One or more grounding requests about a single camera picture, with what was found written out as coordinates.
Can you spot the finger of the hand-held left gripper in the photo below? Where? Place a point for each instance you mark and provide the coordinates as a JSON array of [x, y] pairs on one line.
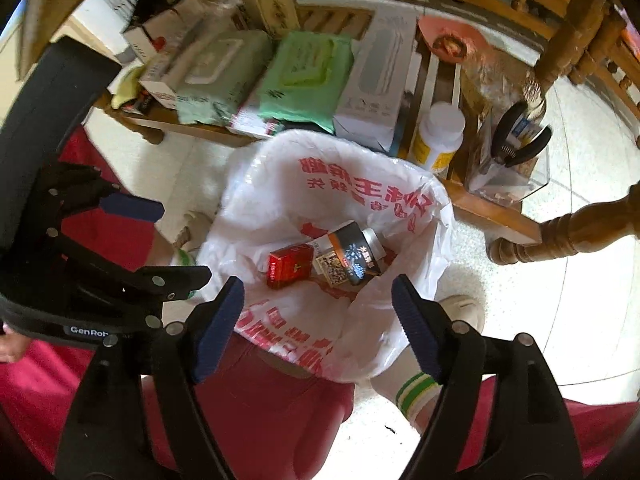
[[165, 280], [131, 208]]

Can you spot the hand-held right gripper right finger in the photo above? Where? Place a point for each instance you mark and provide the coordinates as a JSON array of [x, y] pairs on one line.
[[415, 332]]

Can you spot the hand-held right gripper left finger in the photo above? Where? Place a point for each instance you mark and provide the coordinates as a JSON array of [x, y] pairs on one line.
[[217, 332]]

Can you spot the white plastic bag red print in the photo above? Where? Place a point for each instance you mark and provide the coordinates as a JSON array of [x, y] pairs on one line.
[[350, 332]]

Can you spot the red cigarette pack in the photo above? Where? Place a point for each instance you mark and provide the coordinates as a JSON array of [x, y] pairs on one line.
[[290, 266]]

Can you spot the person's left hand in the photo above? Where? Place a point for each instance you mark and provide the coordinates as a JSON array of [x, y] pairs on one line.
[[11, 347]]

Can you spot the white green striped sock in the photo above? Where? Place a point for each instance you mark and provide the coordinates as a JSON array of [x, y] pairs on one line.
[[410, 395], [184, 260]]

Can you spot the beige slipper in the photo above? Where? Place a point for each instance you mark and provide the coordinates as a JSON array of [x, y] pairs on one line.
[[462, 312]]

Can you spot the yellow cloth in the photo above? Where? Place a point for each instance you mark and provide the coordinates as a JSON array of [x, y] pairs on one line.
[[125, 90]]

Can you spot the red trousers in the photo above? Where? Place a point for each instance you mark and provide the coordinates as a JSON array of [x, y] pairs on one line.
[[260, 420]]

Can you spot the narrow white box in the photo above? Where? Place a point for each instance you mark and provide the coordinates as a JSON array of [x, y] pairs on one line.
[[160, 85]]

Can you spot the white box red apple print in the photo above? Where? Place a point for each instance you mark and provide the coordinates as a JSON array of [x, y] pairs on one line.
[[150, 42]]

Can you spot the pale green wipes pack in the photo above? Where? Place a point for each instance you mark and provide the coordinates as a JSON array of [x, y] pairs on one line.
[[220, 75]]

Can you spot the clear plastic container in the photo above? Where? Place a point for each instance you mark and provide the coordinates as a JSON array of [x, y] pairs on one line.
[[505, 180]]

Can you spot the white pill bottle yellow label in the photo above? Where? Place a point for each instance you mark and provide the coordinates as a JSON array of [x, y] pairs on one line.
[[440, 135]]

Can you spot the green wet wipes pack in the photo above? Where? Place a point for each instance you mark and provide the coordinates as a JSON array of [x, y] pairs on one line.
[[305, 80]]

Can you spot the beige milk carton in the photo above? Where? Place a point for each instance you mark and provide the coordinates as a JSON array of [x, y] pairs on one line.
[[270, 2]]

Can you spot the long white appliance box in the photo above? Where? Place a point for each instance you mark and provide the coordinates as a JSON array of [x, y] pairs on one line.
[[375, 80]]

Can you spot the pink round dish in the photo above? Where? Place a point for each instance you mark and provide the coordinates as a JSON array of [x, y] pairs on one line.
[[450, 40]]

